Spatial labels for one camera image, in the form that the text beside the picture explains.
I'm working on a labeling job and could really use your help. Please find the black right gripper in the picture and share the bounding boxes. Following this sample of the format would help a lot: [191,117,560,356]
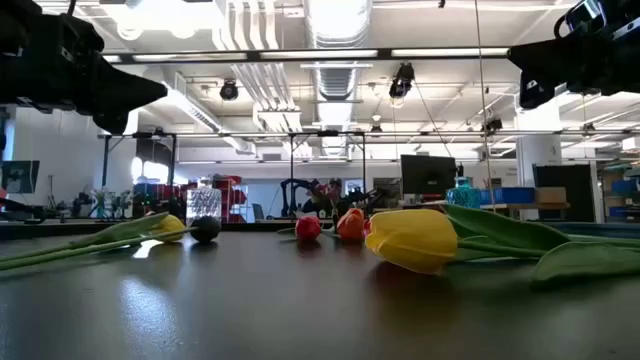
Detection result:
[507,0,640,110]

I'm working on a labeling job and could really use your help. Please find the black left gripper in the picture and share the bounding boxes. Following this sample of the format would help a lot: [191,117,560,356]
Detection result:
[0,0,169,135]

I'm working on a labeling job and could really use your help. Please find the yellow artificial tulip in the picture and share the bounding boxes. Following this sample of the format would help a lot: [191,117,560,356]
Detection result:
[363,203,640,289]
[0,211,187,265]

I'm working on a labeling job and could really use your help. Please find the black artificial tulip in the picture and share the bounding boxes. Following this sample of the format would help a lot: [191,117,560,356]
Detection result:
[0,215,222,274]

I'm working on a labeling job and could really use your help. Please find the red tulips bunch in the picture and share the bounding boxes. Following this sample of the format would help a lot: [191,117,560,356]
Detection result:
[277,215,324,244]

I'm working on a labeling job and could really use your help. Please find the orange artificial tulip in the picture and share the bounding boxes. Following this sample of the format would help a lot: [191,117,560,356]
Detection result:
[335,207,368,243]

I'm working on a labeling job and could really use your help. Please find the blue glass vase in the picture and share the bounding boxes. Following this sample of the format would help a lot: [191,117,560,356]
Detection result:
[445,175,482,210]

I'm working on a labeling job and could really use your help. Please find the black ceiling spotlight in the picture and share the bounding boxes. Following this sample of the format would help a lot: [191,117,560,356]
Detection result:
[388,62,416,100]
[218,79,240,102]

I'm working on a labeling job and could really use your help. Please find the black cabinet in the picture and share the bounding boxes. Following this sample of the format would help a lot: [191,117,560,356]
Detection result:
[532,163,596,224]

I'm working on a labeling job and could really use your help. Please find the cardboard box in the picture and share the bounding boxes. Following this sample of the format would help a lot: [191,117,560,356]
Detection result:
[534,186,568,205]

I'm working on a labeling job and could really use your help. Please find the small dark monitor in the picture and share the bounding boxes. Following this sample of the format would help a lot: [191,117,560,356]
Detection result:
[0,159,41,195]

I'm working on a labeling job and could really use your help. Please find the blue storage bin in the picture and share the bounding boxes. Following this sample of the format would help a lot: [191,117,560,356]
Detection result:
[479,187,536,206]

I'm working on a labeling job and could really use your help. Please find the black computer monitor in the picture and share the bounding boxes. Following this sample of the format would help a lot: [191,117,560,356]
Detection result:
[400,154,458,197]

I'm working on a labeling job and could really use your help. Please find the thin hanging cable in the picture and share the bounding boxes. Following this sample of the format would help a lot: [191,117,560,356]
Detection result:
[473,0,497,211]

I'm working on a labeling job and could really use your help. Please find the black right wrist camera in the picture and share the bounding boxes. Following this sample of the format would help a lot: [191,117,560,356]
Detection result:
[553,0,609,39]

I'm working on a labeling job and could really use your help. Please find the black background station frame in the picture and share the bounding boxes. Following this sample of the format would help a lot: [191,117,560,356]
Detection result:
[99,130,369,221]

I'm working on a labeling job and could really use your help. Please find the black frame bar with lights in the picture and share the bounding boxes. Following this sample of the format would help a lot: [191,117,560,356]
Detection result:
[102,46,510,65]

